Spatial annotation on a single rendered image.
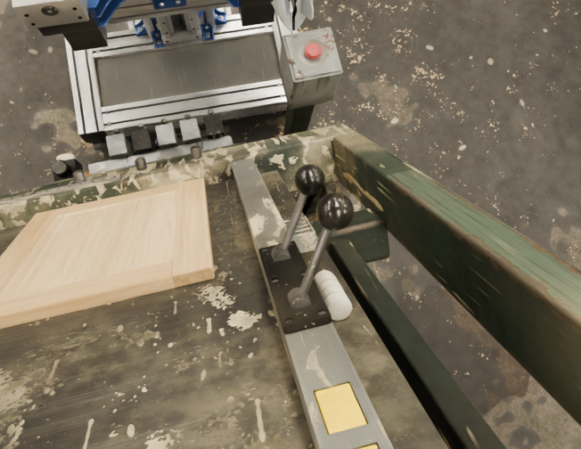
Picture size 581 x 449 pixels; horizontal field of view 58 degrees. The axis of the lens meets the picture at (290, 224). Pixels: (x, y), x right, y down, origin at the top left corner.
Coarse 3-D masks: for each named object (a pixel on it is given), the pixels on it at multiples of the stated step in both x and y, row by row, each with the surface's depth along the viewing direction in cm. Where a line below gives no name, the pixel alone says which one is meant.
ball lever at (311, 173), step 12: (300, 168) 63; (312, 168) 62; (300, 180) 62; (312, 180) 62; (324, 180) 63; (300, 192) 64; (312, 192) 63; (300, 204) 64; (288, 228) 65; (288, 240) 65; (276, 252) 65; (288, 252) 66
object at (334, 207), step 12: (336, 192) 52; (324, 204) 51; (336, 204) 51; (348, 204) 51; (324, 216) 51; (336, 216) 51; (348, 216) 51; (324, 228) 53; (336, 228) 52; (324, 240) 53; (312, 264) 54; (312, 276) 54; (300, 288) 55; (288, 300) 56; (300, 300) 54
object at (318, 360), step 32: (256, 192) 95; (256, 224) 81; (288, 352) 51; (320, 352) 48; (320, 384) 44; (352, 384) 44; (320, 416) 41; (320, 448) 38; (352, 448) 37; (384, 448) 37
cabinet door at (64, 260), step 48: (144, 192) 116; (192, 192) 109; (48, 240) 98; (96, 240) 94; (144, 240) 90; (192, 240) 85; (0, 288) 80; (48, 288) 78; (96, 288) 74; (144, 288) 74
